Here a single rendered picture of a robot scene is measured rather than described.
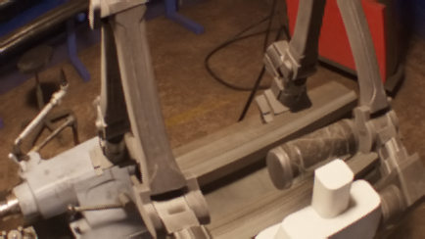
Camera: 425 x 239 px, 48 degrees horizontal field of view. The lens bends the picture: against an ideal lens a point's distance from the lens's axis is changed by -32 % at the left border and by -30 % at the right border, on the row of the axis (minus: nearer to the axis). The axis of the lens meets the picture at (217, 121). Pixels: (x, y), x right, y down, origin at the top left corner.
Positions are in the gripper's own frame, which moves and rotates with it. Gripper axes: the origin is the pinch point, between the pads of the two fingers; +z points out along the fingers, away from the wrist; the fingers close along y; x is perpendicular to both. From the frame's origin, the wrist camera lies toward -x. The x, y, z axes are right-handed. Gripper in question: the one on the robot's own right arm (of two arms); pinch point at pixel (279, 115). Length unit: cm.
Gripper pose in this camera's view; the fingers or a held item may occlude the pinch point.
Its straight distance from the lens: 166.0
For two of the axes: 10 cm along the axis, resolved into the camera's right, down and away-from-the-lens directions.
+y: -9.1, 2.9, -3.1
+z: -1.5, 4.6, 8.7
